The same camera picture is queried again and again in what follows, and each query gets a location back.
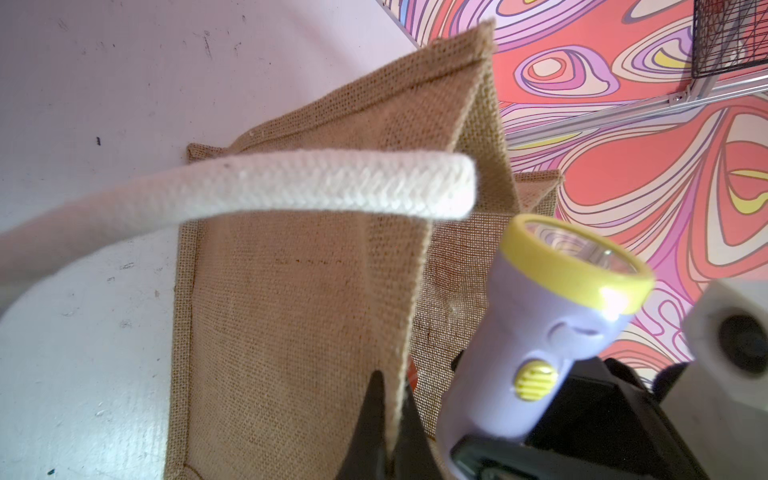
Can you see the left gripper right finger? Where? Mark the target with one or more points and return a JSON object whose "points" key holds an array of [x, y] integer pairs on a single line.
{"points": [[412, 457]]}

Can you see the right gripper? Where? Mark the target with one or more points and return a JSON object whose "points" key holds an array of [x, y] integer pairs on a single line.
{"points": [[602, 424]]}

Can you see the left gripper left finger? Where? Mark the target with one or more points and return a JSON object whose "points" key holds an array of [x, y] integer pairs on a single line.
{"points": [[366, 458]]}

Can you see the burlap tote bag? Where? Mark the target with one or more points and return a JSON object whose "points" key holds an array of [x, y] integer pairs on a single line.
{"points": [[348, 237]]}

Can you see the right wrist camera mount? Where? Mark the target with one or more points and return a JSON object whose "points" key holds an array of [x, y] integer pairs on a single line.
{"points": [[718, 404]]}

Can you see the back wire basket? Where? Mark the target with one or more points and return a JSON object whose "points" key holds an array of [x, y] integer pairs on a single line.
{"points": [[728, 36]]}

